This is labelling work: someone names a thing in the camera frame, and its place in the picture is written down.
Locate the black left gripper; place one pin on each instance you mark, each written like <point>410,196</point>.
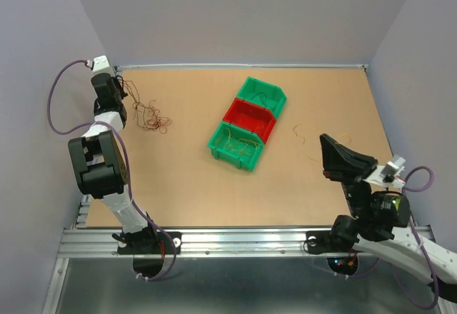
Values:
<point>116,82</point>

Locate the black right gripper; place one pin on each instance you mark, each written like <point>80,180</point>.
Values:
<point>343,165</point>

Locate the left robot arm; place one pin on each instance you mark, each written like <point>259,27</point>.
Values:
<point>100,169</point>

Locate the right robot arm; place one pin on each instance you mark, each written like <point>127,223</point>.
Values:
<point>380,219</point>

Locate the red plastic bin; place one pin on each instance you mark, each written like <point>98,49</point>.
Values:
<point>250,117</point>

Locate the near green plastic bin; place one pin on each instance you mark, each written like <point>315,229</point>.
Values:
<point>236,146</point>

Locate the green plastic bin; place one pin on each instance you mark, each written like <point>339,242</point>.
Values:
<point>236,146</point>
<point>263,94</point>

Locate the far green plastic bin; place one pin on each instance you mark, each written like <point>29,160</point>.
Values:
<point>263,94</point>

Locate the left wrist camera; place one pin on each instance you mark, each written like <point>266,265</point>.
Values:
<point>101,65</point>

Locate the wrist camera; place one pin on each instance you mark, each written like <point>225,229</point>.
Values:
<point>388,176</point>
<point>101,65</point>

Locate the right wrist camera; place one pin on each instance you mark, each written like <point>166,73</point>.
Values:
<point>388,176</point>

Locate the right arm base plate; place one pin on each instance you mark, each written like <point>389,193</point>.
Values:
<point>318,242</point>

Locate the aluminium mounting rail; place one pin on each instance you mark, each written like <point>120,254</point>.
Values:
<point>256,242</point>

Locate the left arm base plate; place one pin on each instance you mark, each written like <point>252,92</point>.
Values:
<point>144,242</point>

